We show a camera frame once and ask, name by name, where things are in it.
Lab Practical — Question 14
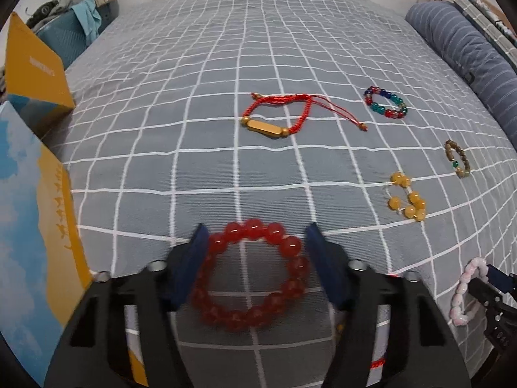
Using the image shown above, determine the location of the folded patterned quilt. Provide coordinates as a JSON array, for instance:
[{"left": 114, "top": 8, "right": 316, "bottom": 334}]
[{"left": 446, "top": 0, "right": 516, "bottom": 70}]

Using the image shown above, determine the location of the pink white bead bracelet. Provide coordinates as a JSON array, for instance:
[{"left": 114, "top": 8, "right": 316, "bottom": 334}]
[{"left": 449, "top": 256, "right": 490, "bottom": 327}]

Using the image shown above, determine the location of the yellow amber bead bracelet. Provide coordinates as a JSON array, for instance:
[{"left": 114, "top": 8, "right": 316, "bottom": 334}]
[{"left": 383, "top": 171, "right": 428, "bottom": 223}]

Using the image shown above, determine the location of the multicolour glass bead bracelet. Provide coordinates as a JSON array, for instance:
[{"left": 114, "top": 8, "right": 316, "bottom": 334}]
[{"left": 364, "top": 85, "right": 408, "bottom": 120}]

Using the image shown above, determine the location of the red bead bracelet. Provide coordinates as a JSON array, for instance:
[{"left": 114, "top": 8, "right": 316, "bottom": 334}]
[{"left": 189, "top": 218, "right": 311, "bottom": 333}]

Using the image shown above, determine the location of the brown wooden bead bracelet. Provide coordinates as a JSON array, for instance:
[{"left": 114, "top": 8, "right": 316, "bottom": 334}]
[{"left": 444, "top": 138, "right": 471, "bottom": 179}]

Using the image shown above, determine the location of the light blue cloth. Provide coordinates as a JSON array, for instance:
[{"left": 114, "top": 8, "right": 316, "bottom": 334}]
[{"left": 71, "top": 0, "right": 102, "bottom": 46}]

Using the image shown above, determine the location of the grey checked bed sheet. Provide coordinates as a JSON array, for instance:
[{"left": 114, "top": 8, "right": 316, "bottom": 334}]
[{"left": 42, "top": 0, "right": 517, "bottom": 388}]

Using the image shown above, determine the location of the blue striped pillow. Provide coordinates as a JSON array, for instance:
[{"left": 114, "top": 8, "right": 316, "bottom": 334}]
[{"left": 406, "top": 2, "right": 516, "bottom": 144}]

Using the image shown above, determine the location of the red cord gold bar bracelet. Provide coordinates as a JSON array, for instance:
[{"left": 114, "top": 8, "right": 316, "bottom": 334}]
[{"left": 240, "top": 92, "right": 369, "bottom": 140}]

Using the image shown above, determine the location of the teal suitcase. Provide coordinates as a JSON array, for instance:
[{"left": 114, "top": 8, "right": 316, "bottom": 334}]
[{"left": 33, "top": 0, "right": 119, "bottom": 69}]

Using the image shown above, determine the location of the dark clothes pile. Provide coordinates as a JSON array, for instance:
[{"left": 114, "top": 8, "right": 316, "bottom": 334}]
[{"left": 26, "top": 0, "right": 73, "bottom": 29}]

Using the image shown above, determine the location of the white cardboard box blue yellow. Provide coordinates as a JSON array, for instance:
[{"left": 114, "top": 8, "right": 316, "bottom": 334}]
[{"left": 0, "top": 10, "right": 150, "bottom": 388}]

